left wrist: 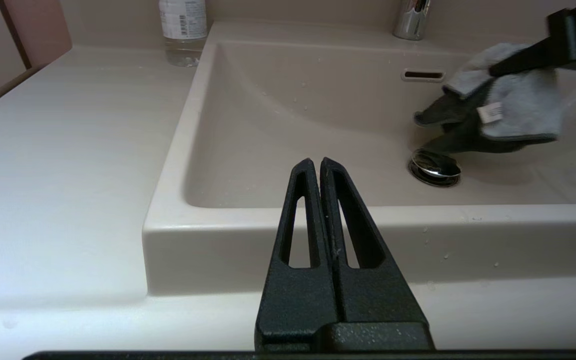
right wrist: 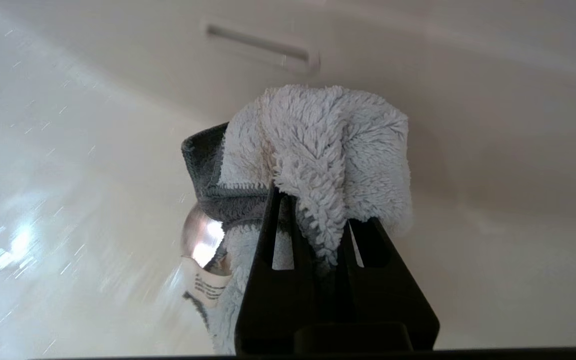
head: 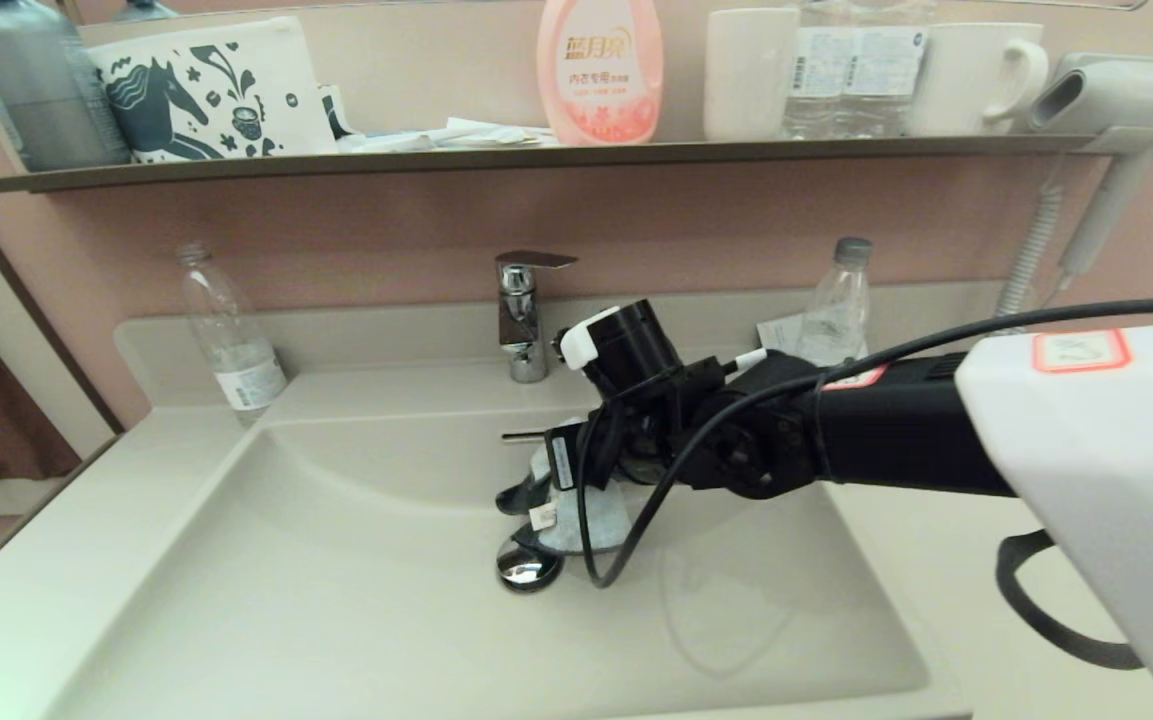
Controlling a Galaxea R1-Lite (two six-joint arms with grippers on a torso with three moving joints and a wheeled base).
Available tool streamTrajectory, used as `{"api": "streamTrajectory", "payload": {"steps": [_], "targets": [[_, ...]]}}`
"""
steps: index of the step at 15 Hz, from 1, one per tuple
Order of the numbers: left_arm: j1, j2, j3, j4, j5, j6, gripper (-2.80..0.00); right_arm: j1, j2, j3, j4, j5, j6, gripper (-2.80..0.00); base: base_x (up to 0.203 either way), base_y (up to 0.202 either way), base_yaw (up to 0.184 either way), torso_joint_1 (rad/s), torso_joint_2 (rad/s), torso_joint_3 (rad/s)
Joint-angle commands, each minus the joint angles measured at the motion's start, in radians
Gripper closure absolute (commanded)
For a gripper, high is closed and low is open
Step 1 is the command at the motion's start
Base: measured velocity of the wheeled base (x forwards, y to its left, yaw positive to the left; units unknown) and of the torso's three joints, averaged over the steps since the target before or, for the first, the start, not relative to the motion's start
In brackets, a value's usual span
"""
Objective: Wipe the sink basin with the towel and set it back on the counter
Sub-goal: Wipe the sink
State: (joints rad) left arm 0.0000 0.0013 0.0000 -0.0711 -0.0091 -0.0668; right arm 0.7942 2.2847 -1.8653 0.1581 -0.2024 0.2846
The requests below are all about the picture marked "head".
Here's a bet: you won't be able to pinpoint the grey fluffy microfiber cloth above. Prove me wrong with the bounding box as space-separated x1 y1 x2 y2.
495 440 633 557

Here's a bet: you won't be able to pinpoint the chrome basin faucet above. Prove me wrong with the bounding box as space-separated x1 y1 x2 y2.
492 249 580 386

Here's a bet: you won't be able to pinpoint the white ceramic sink basin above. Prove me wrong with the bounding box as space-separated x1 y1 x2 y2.
41 395 967 720

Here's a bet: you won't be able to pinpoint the chrome drain stopper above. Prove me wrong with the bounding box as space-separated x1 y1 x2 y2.
495 540 566 594

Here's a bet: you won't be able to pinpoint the white paper card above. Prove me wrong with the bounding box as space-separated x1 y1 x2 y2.
756 314 809 357

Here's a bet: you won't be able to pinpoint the clear bottle with grey cap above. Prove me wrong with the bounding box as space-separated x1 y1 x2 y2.
796 236 875 367

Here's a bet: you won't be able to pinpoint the white plastic packets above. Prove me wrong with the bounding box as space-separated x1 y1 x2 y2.
336 116 558 154

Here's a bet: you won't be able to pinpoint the pink detergent bottle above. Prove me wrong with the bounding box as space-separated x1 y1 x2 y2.
536 0 664 148

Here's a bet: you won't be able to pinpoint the clear uncapped water bottle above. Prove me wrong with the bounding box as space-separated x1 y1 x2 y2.
176 241 290 430

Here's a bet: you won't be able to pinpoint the clear bottle with white label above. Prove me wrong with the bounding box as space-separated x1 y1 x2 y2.
839 0 933 139

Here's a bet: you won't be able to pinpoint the white horse print pouch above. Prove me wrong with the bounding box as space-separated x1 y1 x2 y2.
88 16 337 165

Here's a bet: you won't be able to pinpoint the grey metal bottle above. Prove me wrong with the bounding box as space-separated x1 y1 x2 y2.
0 0 133 173

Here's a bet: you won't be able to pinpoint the long grey wall shelf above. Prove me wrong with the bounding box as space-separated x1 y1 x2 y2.
0 134 1102 203

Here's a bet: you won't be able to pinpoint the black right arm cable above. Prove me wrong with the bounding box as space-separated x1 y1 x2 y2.
576 297 1153 672

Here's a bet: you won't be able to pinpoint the white handleless cup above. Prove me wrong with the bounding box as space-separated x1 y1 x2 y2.
703 8 802 142

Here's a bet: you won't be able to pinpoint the white coiled dryer cord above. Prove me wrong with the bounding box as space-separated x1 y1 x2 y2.
994 183 1075 323

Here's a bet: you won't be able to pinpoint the wall mirror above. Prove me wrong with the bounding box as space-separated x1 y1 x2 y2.
66 0 1147 143

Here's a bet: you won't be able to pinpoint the white mug with handle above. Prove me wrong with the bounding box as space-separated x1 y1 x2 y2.
906 22 1049 138

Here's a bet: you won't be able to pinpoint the white wall hair dryer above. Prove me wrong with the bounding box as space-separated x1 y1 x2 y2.
1026 52 1153 281

